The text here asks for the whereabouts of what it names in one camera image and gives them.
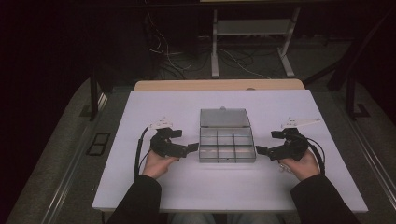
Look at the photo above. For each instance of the person's right hand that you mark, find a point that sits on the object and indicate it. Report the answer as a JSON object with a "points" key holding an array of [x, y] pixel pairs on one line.
{"points": [[303, 168]]}

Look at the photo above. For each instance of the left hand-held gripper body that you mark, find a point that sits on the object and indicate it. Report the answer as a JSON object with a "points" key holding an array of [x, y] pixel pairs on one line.
{"points": [[165, 144]]}

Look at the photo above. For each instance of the transparent grey compartment box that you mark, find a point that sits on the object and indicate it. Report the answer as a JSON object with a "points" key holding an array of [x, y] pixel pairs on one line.
{"points": [[226, 140]]}

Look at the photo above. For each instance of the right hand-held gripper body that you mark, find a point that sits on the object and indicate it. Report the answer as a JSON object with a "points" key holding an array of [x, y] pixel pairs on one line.
{"points": [[291, 146]]}

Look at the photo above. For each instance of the person's left hand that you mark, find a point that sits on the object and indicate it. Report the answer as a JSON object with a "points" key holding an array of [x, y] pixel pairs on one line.
{"points": [[158, 166]]}

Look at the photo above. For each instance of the white metal stand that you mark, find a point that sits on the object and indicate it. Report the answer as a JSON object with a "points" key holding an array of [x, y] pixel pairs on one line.
{"points": [[214, 46]]}

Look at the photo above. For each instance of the black floor socket frame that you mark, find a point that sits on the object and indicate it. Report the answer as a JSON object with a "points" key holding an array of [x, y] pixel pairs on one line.
{"points": [[99, 143]]}

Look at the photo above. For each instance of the black metal stand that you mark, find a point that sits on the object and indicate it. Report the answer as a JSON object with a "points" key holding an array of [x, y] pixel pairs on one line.
{"points": [[350, 87], [94, 93]]}

